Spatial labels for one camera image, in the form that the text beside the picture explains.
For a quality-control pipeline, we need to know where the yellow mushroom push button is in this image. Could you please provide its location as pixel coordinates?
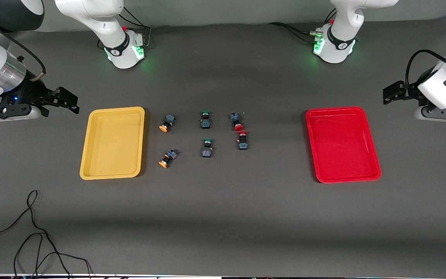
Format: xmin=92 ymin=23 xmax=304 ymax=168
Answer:
xmin=159 ymin=114 xmax=177 ymax=133
xmin=158 ymin=148 xmax=178 ymax=169

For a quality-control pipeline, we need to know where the yellow plastic tray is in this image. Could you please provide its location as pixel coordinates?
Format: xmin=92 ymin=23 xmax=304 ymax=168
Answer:
xmin=79 ymin=107 xmax=146 ymax=181

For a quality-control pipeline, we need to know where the red plastic tray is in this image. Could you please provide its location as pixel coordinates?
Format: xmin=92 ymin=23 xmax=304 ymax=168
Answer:
xmin=305 ymin=106 xmax=382 ymax=183

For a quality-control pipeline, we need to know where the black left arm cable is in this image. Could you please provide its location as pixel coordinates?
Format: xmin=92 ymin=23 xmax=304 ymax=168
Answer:
xmin=405 ymin=49 xmax=446 ymax=93

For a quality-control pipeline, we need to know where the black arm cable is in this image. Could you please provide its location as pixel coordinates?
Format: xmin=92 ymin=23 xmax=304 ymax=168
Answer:
xmin=0 ymin=10 xmax=47 ymax=82
xmin=405 ymin=49 xmax=446 ymax=93

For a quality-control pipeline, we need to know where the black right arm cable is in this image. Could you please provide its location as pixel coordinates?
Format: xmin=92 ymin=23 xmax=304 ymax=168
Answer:
xmin=0 ymin=10 xmax=47 ymax=82

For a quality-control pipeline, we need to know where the black right base cable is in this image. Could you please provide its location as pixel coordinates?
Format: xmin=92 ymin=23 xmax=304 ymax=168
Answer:
xmin=98 ymin=6 xmax=152 ymax=52

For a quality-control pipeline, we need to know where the thin black table cable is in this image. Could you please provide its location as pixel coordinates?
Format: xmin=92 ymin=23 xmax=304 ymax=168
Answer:
xmin=0 ymin=189 xmax=93 ymax=279

